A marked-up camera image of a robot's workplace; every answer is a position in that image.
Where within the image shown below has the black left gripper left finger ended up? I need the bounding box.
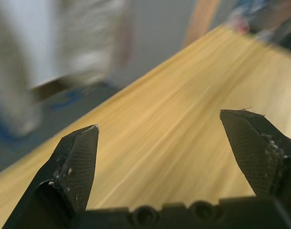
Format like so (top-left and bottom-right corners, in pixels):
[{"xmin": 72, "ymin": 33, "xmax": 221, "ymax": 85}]
[{"xmin": 2, "ymin": 124, "xmax": 100, "ymax": 229}]

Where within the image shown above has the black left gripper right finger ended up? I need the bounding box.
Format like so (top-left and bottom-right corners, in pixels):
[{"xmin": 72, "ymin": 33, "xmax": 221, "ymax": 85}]
[{"xmin": 219, "ymin": 109, "xmax": 291, "ymax": 210}]

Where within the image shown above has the wooden post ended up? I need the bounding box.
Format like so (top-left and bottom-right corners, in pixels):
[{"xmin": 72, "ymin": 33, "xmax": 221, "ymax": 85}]
[{"xmin": 181, "ymin": 0, "xmax": 220, "ymax": 49}]

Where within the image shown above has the blurred colourful clutter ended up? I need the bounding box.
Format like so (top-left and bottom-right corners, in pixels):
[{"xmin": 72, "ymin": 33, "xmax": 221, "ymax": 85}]
[{"xmin": 225, "ymin": 0, "xmax": 291, "ymax": 53}]

